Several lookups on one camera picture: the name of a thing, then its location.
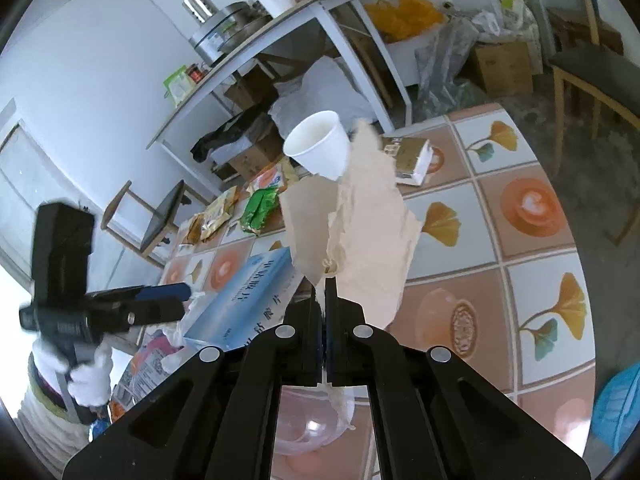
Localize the white plastic sheet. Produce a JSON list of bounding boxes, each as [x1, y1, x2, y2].
[[269, 56, 375, 140]]

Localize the wooden chair black seat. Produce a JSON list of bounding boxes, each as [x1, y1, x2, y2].
[[102, 179, 187, 267]]

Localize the grey plastic bag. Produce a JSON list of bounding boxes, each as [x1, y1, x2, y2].
[[414, 16, 482, 113]]

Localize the colourful printed packet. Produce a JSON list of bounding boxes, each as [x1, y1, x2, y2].
[[109, 332, 193, 422]]

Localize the cardboard box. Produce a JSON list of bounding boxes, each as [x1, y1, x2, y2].
[[469, 39, 534, 97], [214, 131, 287, 182]]

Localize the wooden chair dark seat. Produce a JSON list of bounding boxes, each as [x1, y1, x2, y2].
[[546, 0, 640, 247]]

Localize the gold and white box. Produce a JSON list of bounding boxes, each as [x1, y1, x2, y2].
[[381, 134, 435, 187]]

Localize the white paper cup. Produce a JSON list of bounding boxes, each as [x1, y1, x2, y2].
[[282, 110, 354, 182]]

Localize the clear plastic bowl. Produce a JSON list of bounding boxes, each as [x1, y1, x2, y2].
[[272, 384, 357, 457]]

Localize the crumpled white tissue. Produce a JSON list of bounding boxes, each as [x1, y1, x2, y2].
[[164, 289, 213, 352]]

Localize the metal pot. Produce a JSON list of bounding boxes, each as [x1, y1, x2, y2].
[[189, 2, 274, 67]]

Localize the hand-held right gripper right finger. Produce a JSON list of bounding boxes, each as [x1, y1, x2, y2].
[[325, 276, 592, 480]]

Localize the white side table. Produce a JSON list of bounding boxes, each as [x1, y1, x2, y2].
[[145, 0, 417, 197]]

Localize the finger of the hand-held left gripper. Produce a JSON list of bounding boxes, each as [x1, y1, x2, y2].
[[106, 282, 194, 303], [102, 298, 186, 335]]

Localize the white storage box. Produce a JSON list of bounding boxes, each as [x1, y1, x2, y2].
[[386, 24, 452, 89]]

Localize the green snack packet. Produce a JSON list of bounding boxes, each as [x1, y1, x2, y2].
[[240, 186, 282, 237]]

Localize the blue plastic basket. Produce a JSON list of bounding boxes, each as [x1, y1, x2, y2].
[[591, 364, 640, 462]]

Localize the blue and white box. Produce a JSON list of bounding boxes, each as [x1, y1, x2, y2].
[[182, 247, 307, 352]]

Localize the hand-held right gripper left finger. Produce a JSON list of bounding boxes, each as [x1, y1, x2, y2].
[[62, 277, 324, 480]]

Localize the black bag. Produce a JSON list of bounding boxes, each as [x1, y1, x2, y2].
[[190, 109, 274, 164]]

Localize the orange snack packet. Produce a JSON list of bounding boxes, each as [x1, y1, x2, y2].
[[247, 161, 287, 196]]

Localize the torn brown paper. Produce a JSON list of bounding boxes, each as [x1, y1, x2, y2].
[[277, 119, 425, 327]]

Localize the person's left hand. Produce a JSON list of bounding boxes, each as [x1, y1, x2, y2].
[[32, 339, 114, 409]]

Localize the small yellow snack packet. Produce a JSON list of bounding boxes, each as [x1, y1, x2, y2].
[[186, 212, 207, 245]]

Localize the white plastic bags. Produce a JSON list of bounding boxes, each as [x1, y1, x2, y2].
[[471, 0, 540, 37]]

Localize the green and white box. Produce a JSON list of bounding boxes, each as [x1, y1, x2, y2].
[[162, 66, 194, 107]]

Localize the yellow plastic bag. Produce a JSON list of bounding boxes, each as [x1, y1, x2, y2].
[[364, 0, 447, 45]]

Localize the person's left forearm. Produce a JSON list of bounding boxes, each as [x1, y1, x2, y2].
[[16, 354, 112, 462]]

